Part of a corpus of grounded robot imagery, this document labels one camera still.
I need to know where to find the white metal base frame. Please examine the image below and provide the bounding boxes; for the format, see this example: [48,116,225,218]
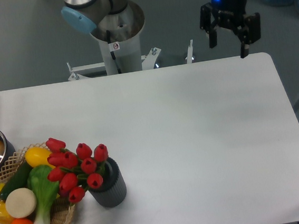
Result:
[65,39,197,82]

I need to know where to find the yellow bell pepper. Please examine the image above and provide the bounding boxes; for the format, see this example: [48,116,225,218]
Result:
[0,200,14,224]

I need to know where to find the yellow squash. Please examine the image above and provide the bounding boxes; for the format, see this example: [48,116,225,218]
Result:
[24,147,55,169]

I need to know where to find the green bok choy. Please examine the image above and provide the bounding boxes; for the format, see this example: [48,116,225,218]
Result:
[27,164,59,224]

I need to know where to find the red tulip bouquet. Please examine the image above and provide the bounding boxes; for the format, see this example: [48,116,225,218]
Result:
[45,138,109,205]

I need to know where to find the dark green cucumber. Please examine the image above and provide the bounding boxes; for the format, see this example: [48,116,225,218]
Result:
[0,161,33,201]

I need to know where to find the dark grey ribbed vase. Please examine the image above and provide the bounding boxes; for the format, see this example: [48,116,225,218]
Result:
[89,157,127,208]

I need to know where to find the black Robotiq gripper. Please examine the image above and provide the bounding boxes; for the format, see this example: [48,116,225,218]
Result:
[199,0,261,58]

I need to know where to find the woven wicker basket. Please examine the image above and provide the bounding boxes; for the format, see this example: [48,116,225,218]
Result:
[0,143,75,224]

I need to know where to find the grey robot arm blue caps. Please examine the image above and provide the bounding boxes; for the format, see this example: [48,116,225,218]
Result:
[61,0,261,75]

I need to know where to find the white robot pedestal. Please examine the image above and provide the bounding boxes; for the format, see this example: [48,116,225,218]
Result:
[84,0,151,77]

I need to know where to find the beige round disc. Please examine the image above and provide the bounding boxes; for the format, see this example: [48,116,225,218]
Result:
[5,188,37,219]

